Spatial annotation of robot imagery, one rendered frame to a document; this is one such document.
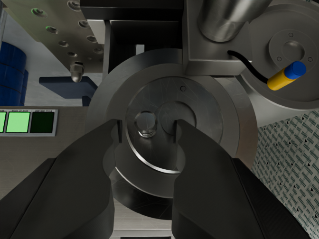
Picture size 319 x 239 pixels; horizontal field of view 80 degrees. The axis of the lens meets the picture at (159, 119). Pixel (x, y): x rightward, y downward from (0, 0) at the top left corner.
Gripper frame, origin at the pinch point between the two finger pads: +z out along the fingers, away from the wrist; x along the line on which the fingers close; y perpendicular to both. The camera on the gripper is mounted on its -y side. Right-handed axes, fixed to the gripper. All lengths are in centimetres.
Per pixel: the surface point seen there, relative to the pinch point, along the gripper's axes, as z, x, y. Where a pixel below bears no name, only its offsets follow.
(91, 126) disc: 3.2, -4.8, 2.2
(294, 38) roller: 9.3, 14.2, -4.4
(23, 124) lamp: 31.9, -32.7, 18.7
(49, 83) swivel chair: 172, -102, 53
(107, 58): 7.8, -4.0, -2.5
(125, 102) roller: 4.4, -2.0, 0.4
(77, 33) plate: 31.5, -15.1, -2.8
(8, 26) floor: 201, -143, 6
